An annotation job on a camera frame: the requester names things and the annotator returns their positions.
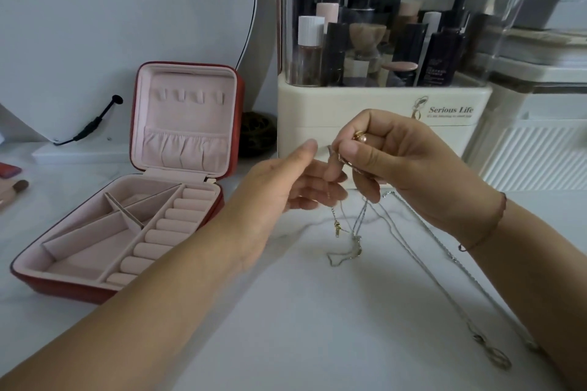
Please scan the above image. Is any pink lidded cosmetic jar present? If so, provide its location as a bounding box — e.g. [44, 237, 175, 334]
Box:
[381, 61, 419, 87]

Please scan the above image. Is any round mirror with black rim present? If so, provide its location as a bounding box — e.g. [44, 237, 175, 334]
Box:
[0, 0, 258, 165]

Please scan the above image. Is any person's left hand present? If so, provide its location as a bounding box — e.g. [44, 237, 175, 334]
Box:
[215, 139, 349, 264]

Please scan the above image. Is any white ribbed storage box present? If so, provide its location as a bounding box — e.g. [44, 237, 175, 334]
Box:
[463, 79, 587, 192]

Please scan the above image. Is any person's right forearm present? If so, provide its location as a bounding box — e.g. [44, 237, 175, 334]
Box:
[459, 196, 587, 391]

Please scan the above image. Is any silver necklace with loop pendant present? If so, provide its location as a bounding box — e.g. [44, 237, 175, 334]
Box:
[367, 194, 513, 371]

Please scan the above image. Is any cream cosmetic organizer clear lid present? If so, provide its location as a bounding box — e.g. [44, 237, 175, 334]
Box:
[275, 0, 544, 190]

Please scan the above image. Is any group of dark cosmetic bottles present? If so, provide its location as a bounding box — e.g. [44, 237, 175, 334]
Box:
[291, 0, 487, 88]

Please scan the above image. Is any gold chain with small pendant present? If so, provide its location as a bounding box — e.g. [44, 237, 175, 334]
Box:
[330, 203, 344, 239]

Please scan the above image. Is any thin long silver chain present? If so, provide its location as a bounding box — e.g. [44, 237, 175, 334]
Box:
[383, 190, 546, 355]

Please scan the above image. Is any person's right hand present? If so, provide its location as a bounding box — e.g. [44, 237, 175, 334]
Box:
[331, 109, 507, 247]

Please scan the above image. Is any thin red string bracelet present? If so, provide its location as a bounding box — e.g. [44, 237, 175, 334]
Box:
[458, 193, 508, 252]

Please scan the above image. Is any white cosmetic tube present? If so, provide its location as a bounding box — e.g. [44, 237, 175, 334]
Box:
[421, 11, 442, 38]

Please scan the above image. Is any pink handled makeup brush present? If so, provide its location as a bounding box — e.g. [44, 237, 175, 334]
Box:
[0, 180, 29, 211]

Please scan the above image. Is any black cable with plug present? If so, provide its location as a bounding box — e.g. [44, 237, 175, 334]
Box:
[53, 94, 124, 147]

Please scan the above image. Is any pink capped bottle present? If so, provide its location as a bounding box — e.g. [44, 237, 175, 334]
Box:
[316, 2, 340, 34]

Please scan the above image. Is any white capped clear bottle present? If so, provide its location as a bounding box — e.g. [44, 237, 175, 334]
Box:
[297, 15, 325, 86]

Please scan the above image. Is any red jewelry box pink lining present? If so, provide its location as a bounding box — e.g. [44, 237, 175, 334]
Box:
[10, 61, 245, 305]

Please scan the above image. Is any clear lidded storage container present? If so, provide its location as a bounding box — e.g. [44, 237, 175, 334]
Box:
[472, 26, 587, 84]

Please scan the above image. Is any beige makeup sponge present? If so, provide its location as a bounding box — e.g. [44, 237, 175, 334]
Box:
[349, 23, 387, 61]

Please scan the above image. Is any short silver chain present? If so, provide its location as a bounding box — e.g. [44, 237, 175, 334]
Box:
[327, 145, 367, 269]

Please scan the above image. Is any person's left forearm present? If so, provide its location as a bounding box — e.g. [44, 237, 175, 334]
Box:
[0, 217, 271, 391]

